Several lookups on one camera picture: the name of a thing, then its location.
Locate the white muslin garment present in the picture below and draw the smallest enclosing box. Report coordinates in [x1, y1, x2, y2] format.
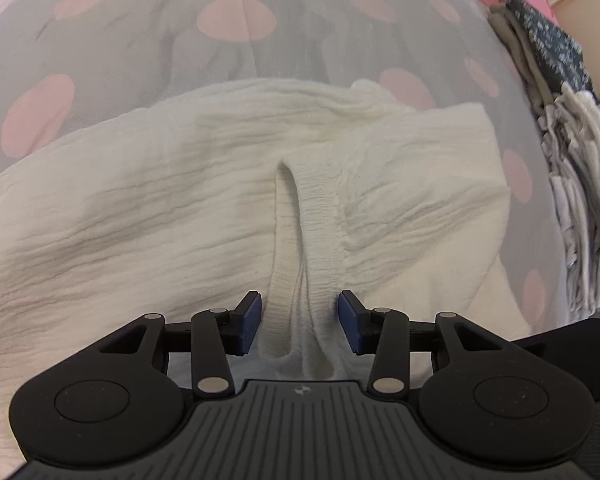
[0, 79, 530, 479]

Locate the white folded garment stack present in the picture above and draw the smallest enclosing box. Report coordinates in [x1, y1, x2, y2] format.
[539, 82, 600, 321]

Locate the dark floral folded garment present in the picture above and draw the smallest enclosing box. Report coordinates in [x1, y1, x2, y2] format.
[505, 0, 594, 94]

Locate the grey pink-dotted bed sheet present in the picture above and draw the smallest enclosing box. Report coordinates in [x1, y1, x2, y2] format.
[0, 0, 571, 331]

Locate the beige folded garment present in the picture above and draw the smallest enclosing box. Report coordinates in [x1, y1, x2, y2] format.
[488, 3, 554, 116]

